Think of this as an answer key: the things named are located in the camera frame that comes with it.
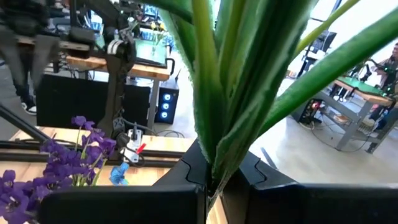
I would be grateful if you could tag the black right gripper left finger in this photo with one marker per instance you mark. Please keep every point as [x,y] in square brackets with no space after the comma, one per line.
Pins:
[124,205]

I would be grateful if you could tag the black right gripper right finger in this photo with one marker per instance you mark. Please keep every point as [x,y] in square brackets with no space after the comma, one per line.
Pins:
[311,205]

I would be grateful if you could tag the blue artificial flower bunch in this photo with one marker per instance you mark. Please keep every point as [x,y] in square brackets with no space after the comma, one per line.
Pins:
[217,93]
[118,175]

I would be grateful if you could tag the purple artificial flower bunch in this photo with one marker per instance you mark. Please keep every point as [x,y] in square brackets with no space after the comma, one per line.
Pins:
[12,199]
[93,146]

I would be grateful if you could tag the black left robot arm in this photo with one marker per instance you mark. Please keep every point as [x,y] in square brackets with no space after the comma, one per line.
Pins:
[119,77]

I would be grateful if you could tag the black computer case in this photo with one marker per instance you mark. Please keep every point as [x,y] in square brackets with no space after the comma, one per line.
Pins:
[306,112]

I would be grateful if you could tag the computer tower blue fans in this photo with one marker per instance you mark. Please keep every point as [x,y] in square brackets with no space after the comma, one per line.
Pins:
[166,102]

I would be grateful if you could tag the black under-table cabinet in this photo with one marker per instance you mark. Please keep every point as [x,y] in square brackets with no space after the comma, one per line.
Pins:
[68,102]

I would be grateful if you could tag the green-topped workbench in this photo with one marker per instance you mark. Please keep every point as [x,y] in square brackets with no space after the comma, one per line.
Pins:
[357,88]

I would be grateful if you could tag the wooden workbench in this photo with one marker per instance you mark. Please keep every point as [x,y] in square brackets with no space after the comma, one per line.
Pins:
[146,73]

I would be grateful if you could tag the green table mat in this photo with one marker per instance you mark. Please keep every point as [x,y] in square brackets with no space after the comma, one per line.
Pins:
[152,53]

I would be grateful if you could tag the person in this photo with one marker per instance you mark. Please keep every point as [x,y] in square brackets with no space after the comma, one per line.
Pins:
[390,67]
[18,46]

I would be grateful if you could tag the black background monitor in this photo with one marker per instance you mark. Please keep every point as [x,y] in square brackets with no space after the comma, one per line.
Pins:
[325,40]

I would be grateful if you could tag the white mounting bracket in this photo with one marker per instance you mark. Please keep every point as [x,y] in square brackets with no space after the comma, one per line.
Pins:
[133,146]

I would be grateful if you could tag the black aluminium table frame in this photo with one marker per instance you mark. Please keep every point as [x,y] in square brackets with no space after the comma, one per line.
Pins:
[77,154]

